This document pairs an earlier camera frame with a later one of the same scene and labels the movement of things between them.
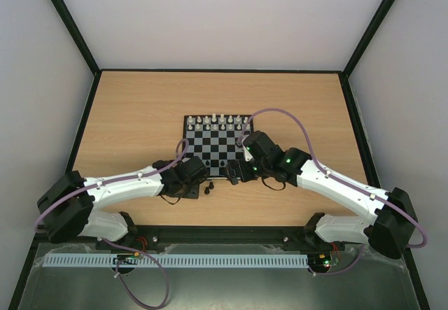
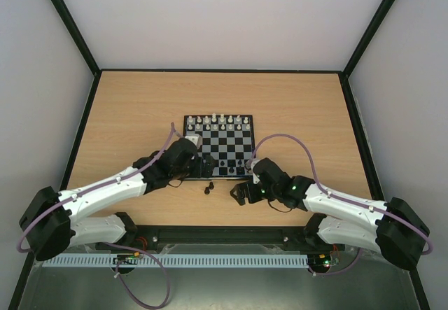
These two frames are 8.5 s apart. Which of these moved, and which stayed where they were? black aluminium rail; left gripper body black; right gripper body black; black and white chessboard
Moved: right gripper body black; left gripper body black
Stayed: black aluminium rail; black and white chessboard
